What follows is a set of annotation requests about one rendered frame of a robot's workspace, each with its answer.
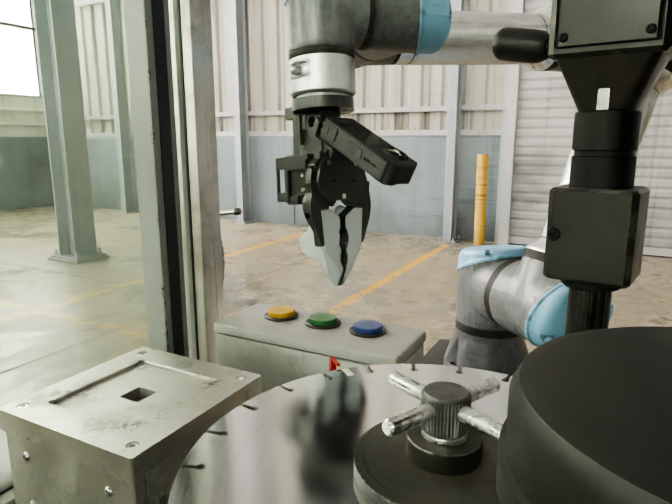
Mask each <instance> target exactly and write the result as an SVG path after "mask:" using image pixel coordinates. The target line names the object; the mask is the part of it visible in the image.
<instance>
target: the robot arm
mask: <svg viewBox="0 0 672 504"><path fill-rule="evenodd" d="M284 6H285V7H286V19H287V40H288V59H289V78H290V96H291V97H292V98H293V100H292V107H289V108H285V120H289V121H292V122H293V144H294V155H287V157H282V158H275V163H276V183H277V202H286V203H288V205H299V204H302V206H303V212H304V216H305V218H306V221H307V223H308V224H309V227H308V230H307V231H306V232H305V233H304V234H303V235H301V236H300V238H299V247H300V250H301V252H302V253H303V254H305V255H307V256H309V257H311V258H313V259H315V260H317V261H319V262H320V264H321V265H322V268H323V270H324V272H325V274H326V276H327V277H328V279H329V280H330V282H331V283H332V284H333V286H339V285H340V286H341V285H343V284H344V283H345V281H346V279H347V277H348V275H349V273H350V271H351V269H352V267H353V265H354V262H355V260H356V258H357V256H358V253H359V250H360V247H361V243H362V242H363V241H364V238H365V234H366V230H367V226H368V222H369V218H370V212H371V199H370V193H369V184H370V182H369V181H367V177H366V174H365V172H367V173H368V174H369V175H371V176H372V177H373V178H374V179H375V180H377V181H378V182H380V183H381V184H383V185H389V186H394V185H397V184H409V182H410V180H411V178H412V176H413V173H414V171H415V169H416V167H417V164H418V163H417V162H416V161H414V160H413V159H411V158H410V157H408V155H407V154H406V153H404V152H403V151H401V150H399V149H398V148H395V147H394V146H392V145H391V144H389V143H388V142H386V141H385V140H383V139H382V138H381V137H379V136H378V135H376V134H375V133H373V132H372V131H370V130H369V129H367V128H366V127H364V126H363V125H362V124H360V123H359V122H357V121H356V120H354V119H353V118H343V117H341V116H340V115H343V114H348V113H352V112H354V111H355V109H354V98H353V96H354V95H355V94H356V80H355V69H358V68H360V67H362V66H382V65H526V66H527V67H528V68H529V69H531V70H533V71H553V72H561V70H560V67H559V65H558V63H557V62H556V61H553V60H552V59H550V58H548V59H547V60H545V61H543V62H541V63H521V62H511V61H502V60H499V59H497V58H496V57H495V56H494V54H493V51H492V42H493V39H494V37H495V35H496V33H497V32H498V31H499V30H500V29H502V28H504V27H513V28H528V29H539V30H545V31H546V32H548V33H549V34H550V25H551V12H552V7H541V8H538V9H537V10H535V11H534V12H533V13H508V12H475V11H452V9H451V3H450V0H284ZM670 89H672V60H670V61H669V62H668V64H667V65H666V67H665V69H664V70H663V72H662V73H661V75H660V77H659V78H658V80H657V82H656V83H655V85H654V86H653V88H652V90H651V91H650V93H649V95H648V96H647V98H646V99H645V101H644V103H643V104H642V106H641V107H640V109H639V110H641V111H642V119H641V128H640V137H639V146H638V150H637V151H635V156H636V157H637V155H638V152H639V150H640V147H641V144H642V141H643V139H644V136H645V133H646V130H647V128H648V125H649V122H650V119H651V117H652V114H653V111H654V108H655V106H656V103H657V100H658V97H659V96H660V95H661V94H663V93H665V92H666V91H668V90H670ZM280 170H284V178H285V192H284V193H281V187H280ZM336 201H341V202H342V203H343V204H344V205H345V206H346V207H345V206H342V205H339V206H337V207H336V208H335V210H334V212H333V211H332V210H330V209H328V208H329V207H332V206H334V204H335V203H336ZM546 230H547V221H546V223H545V226H544V229H543V232H542V235H541V237H540V238H539V239H538V240H537V241H535V242H533V243H531V244H529V245H527V246H522V245H482V246H471V247H467V248H464V249H463V250H462V251H461V252H460V254H459V261H458V267H457V271H458V275H457V296H456V318H455V330H454V333H453V335H452V338H451V340H450V343H449V345H448V348H447V350H446V353H445V355H444V361H443V365H449V366H459V371H458V374H461V373H462V367H467V368H475V369H481V370H487V371H493V372H498V373H503V374H508V378H507V379H506V381H505V382H509V378H510V377H511V376H512V375H513V374H514V373H515V371H516V370H517V369H518V367H519V366H520V364H521V363H522V362H523V361H524V359H525V358H526V357H527V355H528V354H529V353H528V349H527V345H526V341H525V339H526V340H528V341H529V342H530V343H531V344H533V345H535V346H537V347H538V346H540V345H542V344H544V343H545V342H547V341H550V340H552V339H555V338H558V337H561V336H564V335H565V325H566V314H567V303H568V292H569V287H567V286H565V285H564V284H563V283H562V282H561V281H560V280H558V279H551V278H548V277H546V276H545V275H544V274H543V268H544V255H545V243H546Z"/></svg>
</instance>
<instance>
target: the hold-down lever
mask: <svg viewBox="0 0 672 504"><path fill-rule="evenodd" d="M549 38H550V34H549V33H548V32H546V31H545V30H539V29H528V28H513V27H504V28H502V29H500V30H499V31H498V32H497V33H496V35H495V37H494V39H493V42H492V51H493V54H494V56H495V57H496V58H497V59H499V60H502V61H511V62H521V63H541V62H543V61H545V60H547V59H548V58H550V57H549V56H548V51H549ZM550 59H551V58H550Z"/></svg>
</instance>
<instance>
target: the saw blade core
mask: <svg viewBox="0 0 672 504"><path fill-rule="evenodd" d="M414 366H415V370H416V371H412V365H411V364H381V365H368V368H369V370H370V371H371V373H369V372H368V369H367V368H366V366H359V367H351V368H348V369H349V370H350V371H351V372H352V373H353V374H354V375H350V376H347V375H346V374H345V373H344V372H343V370H342V369H339V370H333V371H328V372H324V375H322V374H321V373H319V374H315V375H311V376H307V377H304V378H300V379H297V380H294V381H291V382H288V383H285V384H283V385H281V387H280V386H277V387H275V388H272V389H270V390H268V391H266V392H263V393H261V394H259V395H257V396H255V397H253V398H251V399H250V400H248V401H246V402H244V403H243V404H242V406H240V405H239V406H238V407H236V408H235V409H233V410H232V411H230V412H229V413H227V414H226V415H225V416H223V417H222V418H221V419H220V420H218V421H217V422H216V423H215V424H214V425H213V426H211V427H210V428H209V429H208V433H207V432H205V433H204V434H203V435H202V436H201V438H200V439H199V440H198V441H197V442H196V443H195V445H194V446H193V447H192V449H191V450H190V451H189V453H188V454H187V456H186V457H185V459H184V461H183V462H182V464H181V468H179V470H178V472H177V474H176V477H175V479H174V482H173V485H172V488H171V491H170V495H169V500H168V504H372V503H371V502H370V501H369V500H368V499H367V498H366V497H365V496H364V495H363V493H362V492H361V490H360V489H359V487H358V485H357V483H356V480H355V477H354V449H355V446H356V444H357V442H358V440H359V439H360V437H361V436H362V435H363V434H364V433H365V432H366V431H367V430H369V429H370V428H372V427H373V426H375V425H377V424H379V423H381V422H383V421H384V420H385V419H387V418H389V417H392V416H394V415H397V414H399V413H402V412H404V411H407V410H409V409H412V408H414V407H417V406H419V405H421V401H420V400H419V399H417V398H415V397H413V396H411V395H409V394H407V393H405V392H403V391H402V390H400V389H398V388H396V387H394V386H392V385H390V384H389V382H388V377H389V375H390V373H392V372H393V371H398V372H400V373H402V374H404V375H406V376H408V377H410V378H412V379H414V380H416V381H418V382H420V383H422V384H424V385H427V384H429V383H432V382H437V381H447V382H453V383H457V384H459V385H462V386H463V387H467V386H470V385H472V384H475V383H477V382H480V381H482V380H485V379H487V378H490V377H495V378H496V379H497V380H498V381H499V383H500V390H499V391H498V392H495V393H493V394H491V395H488V396H486V397H484V398H481V399H479V400H477V401H474V402H472V403H471V408H473V409H475V410H477V411H479V412H481V413H483V414H485V415H487V416H489V417H491V418H493V419H495V420H497V421H499V422H501V423H504V422H505V420H506V418H507V410H508V396H509V386H510V382H511V379H512V376H513V375H512V376H511V377H510V378H509V382H505V381H506V379H507V378H508V374H503V373H498V372H493V371H487V370H481V369H475V368H467V367H462V373H461V374H458V371H459V366H449V365H436V364H414ZM325 376H326V377H327V378H328V379H330V380H327V379H326V377H325ZM286 390H287V391H289V392H287V391H286ZM250 409H251V410H250ZM252 410H255V411H252ZM220 435H226V436H220ZM198 468H204V469H201V470H198Z"/></svg>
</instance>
